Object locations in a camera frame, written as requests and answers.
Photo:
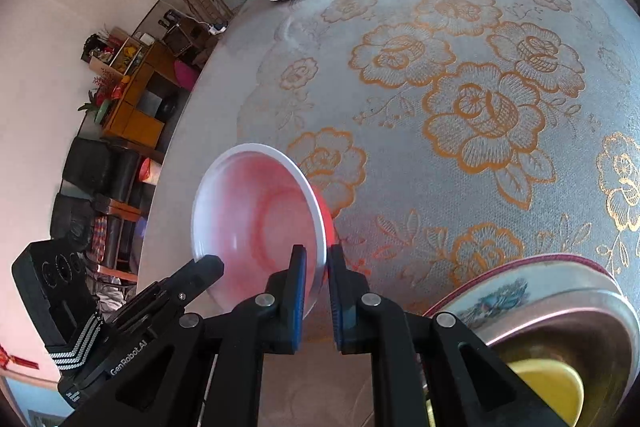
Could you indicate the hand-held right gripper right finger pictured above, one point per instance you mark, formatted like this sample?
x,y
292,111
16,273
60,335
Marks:
x,y
336,302

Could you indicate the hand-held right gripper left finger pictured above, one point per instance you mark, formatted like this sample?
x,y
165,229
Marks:
x,y
299,302

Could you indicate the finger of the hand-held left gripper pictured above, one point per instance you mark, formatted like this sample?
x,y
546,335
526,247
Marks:
x,y
195,274

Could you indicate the red bowl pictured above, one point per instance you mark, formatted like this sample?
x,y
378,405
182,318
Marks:
x,y
250,217

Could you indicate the white plate with red characters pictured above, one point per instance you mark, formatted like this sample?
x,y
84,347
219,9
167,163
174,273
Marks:
x,y
500,297

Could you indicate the white plate with purple flowers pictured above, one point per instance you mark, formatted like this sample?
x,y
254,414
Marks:
x,y
550,259

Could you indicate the yellow bowl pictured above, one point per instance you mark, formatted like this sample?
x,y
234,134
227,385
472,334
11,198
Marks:
x,y
550,389

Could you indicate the stainless steel bowl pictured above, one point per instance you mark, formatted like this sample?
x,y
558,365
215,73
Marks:
x,y
575,327

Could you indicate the white bin with red rim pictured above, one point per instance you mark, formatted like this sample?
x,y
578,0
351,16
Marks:
x,y
150,172

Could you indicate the black sofa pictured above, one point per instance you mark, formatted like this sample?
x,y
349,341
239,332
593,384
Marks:
x,y
90,167

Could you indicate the orange wooden cabinet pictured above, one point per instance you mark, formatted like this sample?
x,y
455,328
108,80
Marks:
x,y
135,117

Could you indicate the pink plastic basin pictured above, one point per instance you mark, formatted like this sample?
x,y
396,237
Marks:
x,y
184,74

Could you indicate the small wooden shelf unit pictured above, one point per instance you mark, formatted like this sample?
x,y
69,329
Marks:
x,y
117,54

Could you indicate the small black appliance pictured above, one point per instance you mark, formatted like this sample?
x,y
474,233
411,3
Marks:
x,y
177,32

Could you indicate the white power strip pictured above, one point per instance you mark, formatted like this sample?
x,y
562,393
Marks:
x,y
216,27

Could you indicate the brown wooden chair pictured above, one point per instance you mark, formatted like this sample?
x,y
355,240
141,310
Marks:
x,y
205,2

